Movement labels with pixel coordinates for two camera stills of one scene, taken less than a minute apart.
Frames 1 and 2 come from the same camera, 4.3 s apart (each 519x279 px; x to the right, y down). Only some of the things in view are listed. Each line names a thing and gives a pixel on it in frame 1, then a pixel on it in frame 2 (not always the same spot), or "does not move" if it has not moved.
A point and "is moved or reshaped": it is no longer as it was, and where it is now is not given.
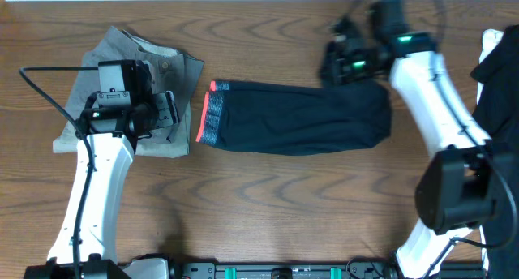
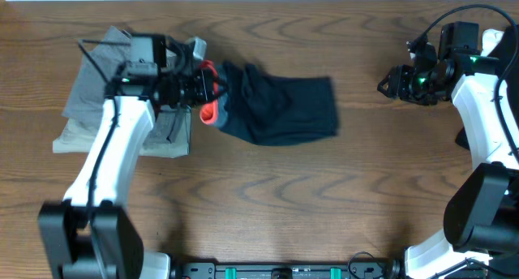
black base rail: [358, 268] does not move
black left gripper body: [167, 109] → [191, 88]
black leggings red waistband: [277, 119] is moved or reshaped
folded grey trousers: [171, 71] does not move
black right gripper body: [356, 66] → [416, 87]
